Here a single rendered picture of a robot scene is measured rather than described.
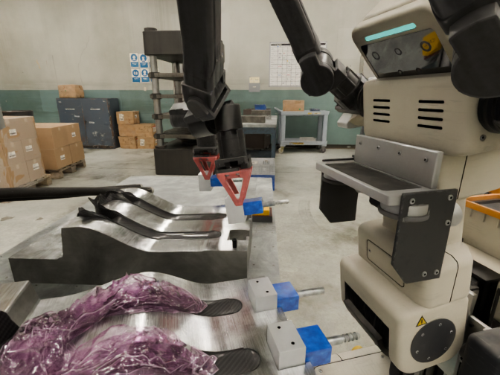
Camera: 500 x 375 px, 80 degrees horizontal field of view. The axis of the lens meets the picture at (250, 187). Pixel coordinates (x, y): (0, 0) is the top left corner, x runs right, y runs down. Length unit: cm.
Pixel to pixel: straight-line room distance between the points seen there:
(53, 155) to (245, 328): 484
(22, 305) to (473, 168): 76
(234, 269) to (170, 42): 420
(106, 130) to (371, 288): 718
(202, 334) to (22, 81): 896
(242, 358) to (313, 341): 10
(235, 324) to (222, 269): 17
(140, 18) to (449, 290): 755
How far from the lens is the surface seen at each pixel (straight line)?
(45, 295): 76
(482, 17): 38
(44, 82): 891
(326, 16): 722
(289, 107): 642
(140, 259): 67
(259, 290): 51
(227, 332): 48
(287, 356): 43
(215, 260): 62
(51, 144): 515
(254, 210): 62
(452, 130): 56
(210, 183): 92
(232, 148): 60
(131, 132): 744
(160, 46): 469
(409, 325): 68
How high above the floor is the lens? 118
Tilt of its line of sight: 17 degrees down
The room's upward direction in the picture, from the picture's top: straight up
